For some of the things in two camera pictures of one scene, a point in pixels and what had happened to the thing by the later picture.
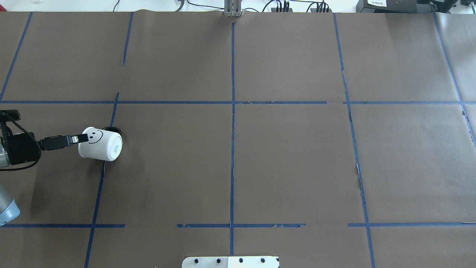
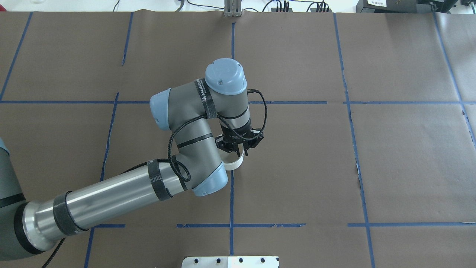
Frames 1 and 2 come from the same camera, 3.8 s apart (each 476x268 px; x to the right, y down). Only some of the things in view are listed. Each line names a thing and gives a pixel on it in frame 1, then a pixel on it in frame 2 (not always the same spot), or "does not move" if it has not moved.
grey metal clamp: (232, 8) does not move
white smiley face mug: (105, 144) -> (231, 160)
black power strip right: (314, 10) does not move
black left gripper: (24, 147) -> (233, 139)
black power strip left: (274, 10) does not move
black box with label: (405, 6) does not move
